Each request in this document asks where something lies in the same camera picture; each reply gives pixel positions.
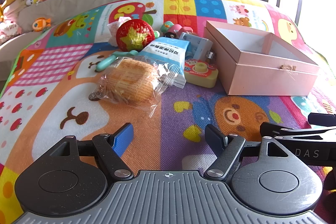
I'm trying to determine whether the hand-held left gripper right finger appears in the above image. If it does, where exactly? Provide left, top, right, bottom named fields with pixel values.
left=204, top=124, right=290, bottom=182

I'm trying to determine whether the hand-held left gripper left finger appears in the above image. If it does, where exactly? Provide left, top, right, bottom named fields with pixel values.
left=46, top=123, right=135, bottom=182

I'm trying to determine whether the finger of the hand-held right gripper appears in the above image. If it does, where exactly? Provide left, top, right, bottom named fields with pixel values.
left=259, top=122, right=336, bottom=146
left=308, top=112, right=336, bottom=125

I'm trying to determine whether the pink cardboard box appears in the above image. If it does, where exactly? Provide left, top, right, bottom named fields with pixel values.
left=204, top=20, right=321, bottom=96

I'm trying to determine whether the bread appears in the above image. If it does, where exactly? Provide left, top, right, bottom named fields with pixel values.
left=89, top=55, right=187, bottom=118

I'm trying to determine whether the light blue plastic case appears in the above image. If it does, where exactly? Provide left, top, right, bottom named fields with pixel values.
left=180, top=32, right=214, bottom=60

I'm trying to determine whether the red green crochet toy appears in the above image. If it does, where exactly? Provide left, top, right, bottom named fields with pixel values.
left=115, top=19, right=156, bottom=52

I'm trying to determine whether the pink green plastic toy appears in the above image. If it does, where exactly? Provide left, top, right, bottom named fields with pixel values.
left=161, top=21, right=192, bottom=38

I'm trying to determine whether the colourful printed play mat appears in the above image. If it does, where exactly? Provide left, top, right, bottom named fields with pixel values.
left=0, top=0, right=336, bottom=224

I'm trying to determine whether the blue white powder packet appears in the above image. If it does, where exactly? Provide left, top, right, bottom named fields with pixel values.
left=140, top=37, right=192, bottom=88

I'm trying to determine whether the white pink dotted packet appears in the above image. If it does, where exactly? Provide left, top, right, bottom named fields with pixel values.
left=107, top=17, right=132, bottom=47

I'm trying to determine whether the orange fish plush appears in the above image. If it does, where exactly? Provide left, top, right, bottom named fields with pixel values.
left=32, top=17, right=51, bottom=31

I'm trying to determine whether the pink white plush toy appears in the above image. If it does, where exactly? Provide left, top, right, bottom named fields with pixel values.
left=0, top=19, right=21, bottom=43

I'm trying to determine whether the beige rabbit plush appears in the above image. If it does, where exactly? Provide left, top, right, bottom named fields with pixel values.
left=0, top=0, right=36, bottom=22

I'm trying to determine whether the yellow toy camera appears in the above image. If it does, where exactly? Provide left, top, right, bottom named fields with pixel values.
left=183, top=58, right=218, bottom=88

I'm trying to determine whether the teal plastic crank handle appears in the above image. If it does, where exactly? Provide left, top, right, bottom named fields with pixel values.
left=96, top=50, right=138, bottom=73

